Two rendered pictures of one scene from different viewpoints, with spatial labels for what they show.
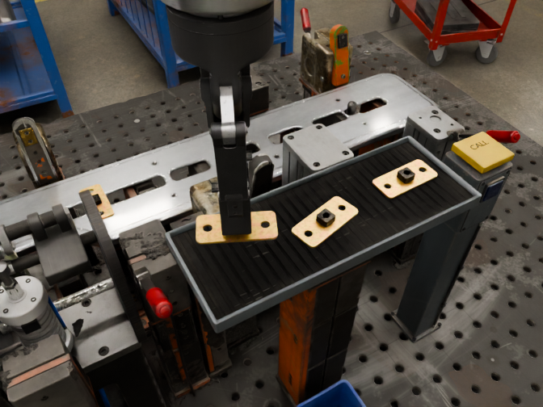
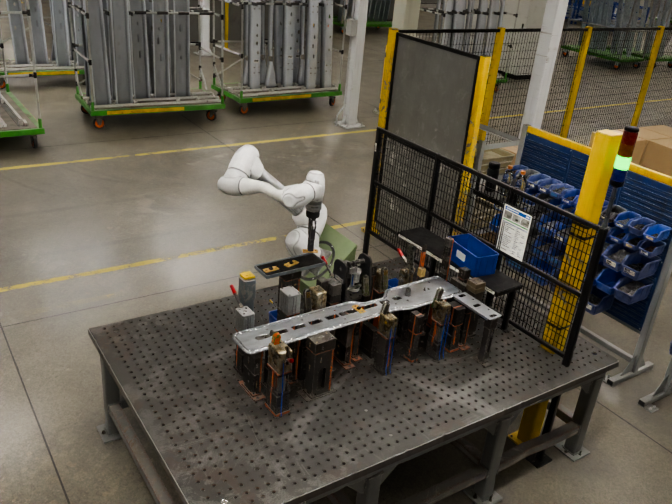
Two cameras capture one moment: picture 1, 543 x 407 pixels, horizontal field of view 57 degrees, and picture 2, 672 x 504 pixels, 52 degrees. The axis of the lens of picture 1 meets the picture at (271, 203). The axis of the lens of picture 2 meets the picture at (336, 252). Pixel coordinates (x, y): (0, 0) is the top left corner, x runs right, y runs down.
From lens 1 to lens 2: 3.89 m
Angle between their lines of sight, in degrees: 108
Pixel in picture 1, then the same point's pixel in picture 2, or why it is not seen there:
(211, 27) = not seen: hidden behind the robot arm
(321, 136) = (289, 292)
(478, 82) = not seen: outside the picture
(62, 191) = (371, 312)
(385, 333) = not seen: hidden behind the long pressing
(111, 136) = (400, 424)
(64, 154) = (420, 413)
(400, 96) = (248, 340)
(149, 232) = (334, 283)
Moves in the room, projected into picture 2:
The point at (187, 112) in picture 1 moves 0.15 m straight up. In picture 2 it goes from (361, 440) to (364, 415)
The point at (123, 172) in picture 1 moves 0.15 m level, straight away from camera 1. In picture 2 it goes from (354, 316) to (368, 331)
